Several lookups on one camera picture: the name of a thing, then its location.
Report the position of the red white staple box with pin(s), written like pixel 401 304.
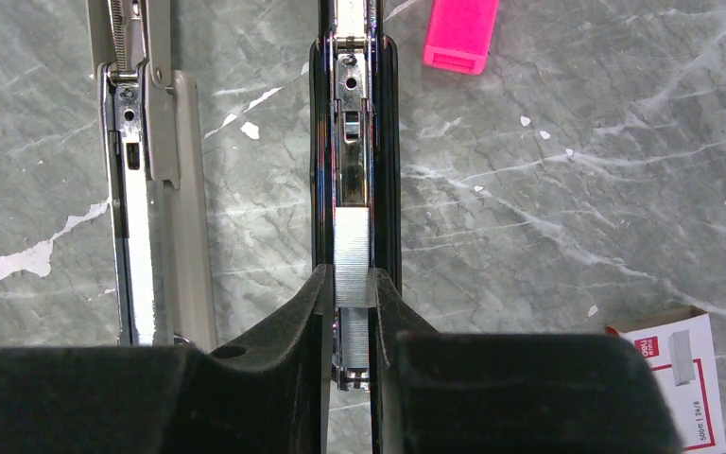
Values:
pixel 678 346

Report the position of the beige black stapler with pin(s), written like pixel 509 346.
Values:
pixel 149 117

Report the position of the pink plastic staple remover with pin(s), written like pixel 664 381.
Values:
pixel 459 35

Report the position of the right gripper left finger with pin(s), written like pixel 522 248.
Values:
pixel 266 391

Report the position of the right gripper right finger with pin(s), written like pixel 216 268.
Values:
pixel 435 392

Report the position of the silver staple strip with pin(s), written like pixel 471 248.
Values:
pixel 351 255
pixel 353 334

